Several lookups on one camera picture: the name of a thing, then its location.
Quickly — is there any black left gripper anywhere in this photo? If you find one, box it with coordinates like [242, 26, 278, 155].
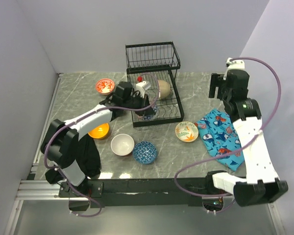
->
[122, 92, 156, 117]

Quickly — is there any red pattern blue zigzag bowl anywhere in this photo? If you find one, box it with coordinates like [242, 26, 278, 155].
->
[139, 103, 158, 121]

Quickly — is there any beige bowl white inside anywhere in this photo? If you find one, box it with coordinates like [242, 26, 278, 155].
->
[158, 80, 171, 100]

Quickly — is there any cream floral seahorse bowl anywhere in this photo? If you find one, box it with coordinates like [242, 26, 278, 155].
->
[175, 121, 199, 142]

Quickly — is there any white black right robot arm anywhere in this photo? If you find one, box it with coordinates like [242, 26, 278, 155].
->
[205, 69, 289, 207]

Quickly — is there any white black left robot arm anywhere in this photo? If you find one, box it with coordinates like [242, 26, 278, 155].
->
[41, 81, 154, 197]

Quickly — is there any black two-tier dish rack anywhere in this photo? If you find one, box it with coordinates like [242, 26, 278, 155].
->
[125, 42, 184, 127]

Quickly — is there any red floral bowl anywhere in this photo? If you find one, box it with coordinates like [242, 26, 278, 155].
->
[95, 78, 115, 95]

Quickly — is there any white pinkish bowl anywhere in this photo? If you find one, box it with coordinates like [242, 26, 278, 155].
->
[110, 134, 135, 156]

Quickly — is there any orange bowl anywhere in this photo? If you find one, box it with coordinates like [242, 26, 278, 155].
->
[88, 123, 110, 140]

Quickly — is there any blue shark print cloth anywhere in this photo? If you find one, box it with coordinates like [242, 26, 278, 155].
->
[195, 109, 241, 157]

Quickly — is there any blue triangle pattern bowl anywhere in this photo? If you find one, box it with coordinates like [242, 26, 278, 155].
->
[132, 141, 158, 165]

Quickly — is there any black cloth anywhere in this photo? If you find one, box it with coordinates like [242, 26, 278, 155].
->
[47, 136, 101, 187]

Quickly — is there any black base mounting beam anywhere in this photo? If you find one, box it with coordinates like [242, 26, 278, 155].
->
[59, 176, 225, 208]

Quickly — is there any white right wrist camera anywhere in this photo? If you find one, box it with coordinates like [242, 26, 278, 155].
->
[223, 58, 245, 81]

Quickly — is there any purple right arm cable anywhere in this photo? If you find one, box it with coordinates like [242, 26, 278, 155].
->
[174, 56, 282, 214]

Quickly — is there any aluminium frame rail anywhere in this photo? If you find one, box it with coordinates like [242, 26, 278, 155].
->
[14, 180, 275, 200]

